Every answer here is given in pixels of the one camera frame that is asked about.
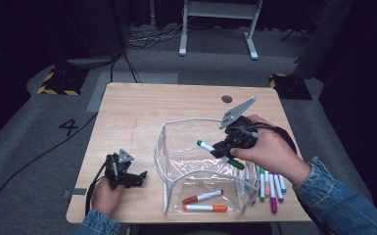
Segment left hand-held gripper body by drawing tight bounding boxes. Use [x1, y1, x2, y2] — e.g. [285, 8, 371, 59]
[105, 149, 137, 190]

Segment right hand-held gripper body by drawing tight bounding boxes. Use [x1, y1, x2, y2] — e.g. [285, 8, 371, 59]
[218, 96, 259, 151]

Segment dark green marker pen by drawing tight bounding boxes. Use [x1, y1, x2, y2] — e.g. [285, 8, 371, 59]
[196, 139, 247, 171]

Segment clear plastic bag white trim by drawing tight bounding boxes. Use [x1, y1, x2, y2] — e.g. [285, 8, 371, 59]
[153, 117, 261, 216]

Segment dark blue marker pen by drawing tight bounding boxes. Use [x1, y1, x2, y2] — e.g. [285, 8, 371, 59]
[244, 164, 252, 194]

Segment light green marker pen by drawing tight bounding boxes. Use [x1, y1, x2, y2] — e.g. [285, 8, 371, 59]
[259, 167, 266, 202]

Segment brown-red marker pen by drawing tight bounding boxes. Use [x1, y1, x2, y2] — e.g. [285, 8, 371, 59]
[182, 189, 224, 206]

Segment peach marker pen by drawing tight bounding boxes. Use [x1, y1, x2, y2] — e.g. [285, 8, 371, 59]
[263, 169, 270, 197]

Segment red marker pen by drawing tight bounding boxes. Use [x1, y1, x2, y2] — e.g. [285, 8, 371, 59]
[249, 177, 257, 206]

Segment orange marker pen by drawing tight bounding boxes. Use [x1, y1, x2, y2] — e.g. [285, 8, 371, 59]
[182, 204, 229, 213]

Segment purple marker pen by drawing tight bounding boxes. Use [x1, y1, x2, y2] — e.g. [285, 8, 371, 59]
[272, 172, 284, 203]

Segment person's left hand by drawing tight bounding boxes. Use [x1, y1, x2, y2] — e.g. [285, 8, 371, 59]
[90, 177, 125, 216]

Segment person's right hand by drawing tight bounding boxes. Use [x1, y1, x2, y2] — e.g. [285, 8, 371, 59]
[229, 114, 312, 187]

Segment grey tape piece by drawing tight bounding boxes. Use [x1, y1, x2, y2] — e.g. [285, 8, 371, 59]
[63, 187, 88, 200]

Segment black yellow striped floor base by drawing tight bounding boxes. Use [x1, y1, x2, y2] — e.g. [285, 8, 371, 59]
[36, 65, 89, 97]
[268, 72, 313, 101]

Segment grey flat stand foot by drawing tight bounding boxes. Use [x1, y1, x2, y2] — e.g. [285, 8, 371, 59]
[67, 56, 120, 71]

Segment black tripod legs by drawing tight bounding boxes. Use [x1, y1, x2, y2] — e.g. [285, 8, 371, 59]
[280, 28, 311, 43]

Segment grey hanging cover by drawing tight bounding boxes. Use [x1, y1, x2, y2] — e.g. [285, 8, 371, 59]
[293, 0, 355, 79]

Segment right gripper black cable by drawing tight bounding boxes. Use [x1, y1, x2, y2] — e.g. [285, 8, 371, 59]
[250, 121, 298, 155]

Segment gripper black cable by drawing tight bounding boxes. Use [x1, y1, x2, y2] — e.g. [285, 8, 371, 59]
[250, 121, 298, 155]
[84, 163, 112, 215]

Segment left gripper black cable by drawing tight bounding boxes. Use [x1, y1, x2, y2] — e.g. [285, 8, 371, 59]
[84, 163, 112, 215]

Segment black cables by stand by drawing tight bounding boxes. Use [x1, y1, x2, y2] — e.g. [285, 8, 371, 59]
[109, 48, 141, 84]

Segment long black floor cable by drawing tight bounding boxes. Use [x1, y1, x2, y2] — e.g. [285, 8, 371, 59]
[0, 111, 100, 233]

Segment bundle of floor cables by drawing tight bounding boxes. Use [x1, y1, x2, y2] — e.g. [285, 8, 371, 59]
[126, 19, 194, 50]

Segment white metal stand frame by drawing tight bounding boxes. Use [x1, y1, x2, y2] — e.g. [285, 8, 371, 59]
[178, 0, 264, 62]

